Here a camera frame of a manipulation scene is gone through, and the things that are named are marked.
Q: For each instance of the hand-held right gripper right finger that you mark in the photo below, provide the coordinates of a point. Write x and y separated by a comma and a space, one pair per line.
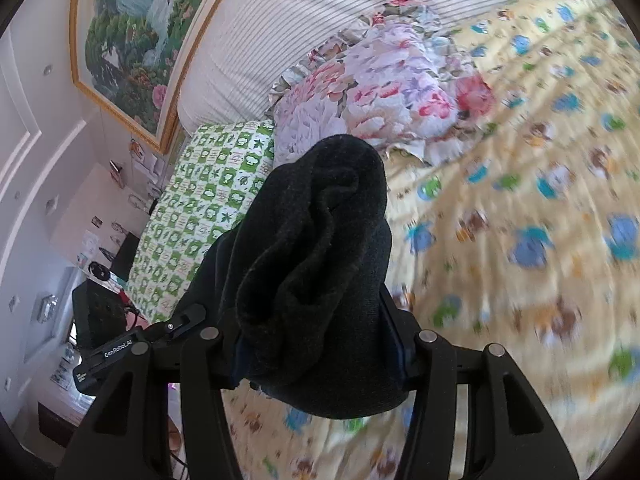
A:
430, 355

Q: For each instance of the black box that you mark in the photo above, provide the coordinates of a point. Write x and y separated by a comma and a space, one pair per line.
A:
97, 310

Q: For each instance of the yellow cartoon printed blanket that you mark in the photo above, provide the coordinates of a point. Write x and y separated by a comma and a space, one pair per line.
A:
500, 185

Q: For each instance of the floral ruffled pillow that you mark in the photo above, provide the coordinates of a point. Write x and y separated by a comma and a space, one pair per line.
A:
380, 85

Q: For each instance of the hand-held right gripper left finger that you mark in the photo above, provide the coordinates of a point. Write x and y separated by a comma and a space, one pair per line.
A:
210, 355

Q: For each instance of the framed landscape painting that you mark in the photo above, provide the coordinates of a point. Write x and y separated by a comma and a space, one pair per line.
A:
135, 35

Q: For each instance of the dark wooden nightstand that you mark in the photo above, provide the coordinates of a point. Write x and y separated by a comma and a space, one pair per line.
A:
55, 417

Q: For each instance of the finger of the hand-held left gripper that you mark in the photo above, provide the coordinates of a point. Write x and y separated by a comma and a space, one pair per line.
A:
175, 324

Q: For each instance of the green checked pillow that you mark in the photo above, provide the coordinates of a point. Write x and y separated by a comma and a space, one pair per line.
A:
200, 200

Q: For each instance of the black pants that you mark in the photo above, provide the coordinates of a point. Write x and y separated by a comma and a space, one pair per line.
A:
310, 270

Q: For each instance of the silver wall switch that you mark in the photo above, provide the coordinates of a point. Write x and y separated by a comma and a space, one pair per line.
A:
45, 306

